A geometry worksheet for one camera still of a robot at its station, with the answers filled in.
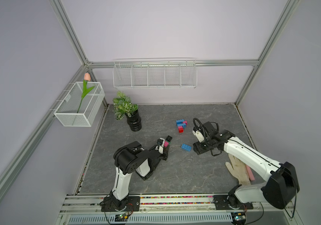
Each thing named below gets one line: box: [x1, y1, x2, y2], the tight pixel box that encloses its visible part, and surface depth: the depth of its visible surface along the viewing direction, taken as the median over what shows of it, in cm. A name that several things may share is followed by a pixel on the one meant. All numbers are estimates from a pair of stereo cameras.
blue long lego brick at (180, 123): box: [175, 119, 187, 128], surface depth 107 cm
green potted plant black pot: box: [112, 90, 143, 132], surface depth 88 cm
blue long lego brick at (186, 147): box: [181, 143, 192, 152], surface depth 95 cm
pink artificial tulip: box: [76, 72, 95, 114], surface depth 82 cm
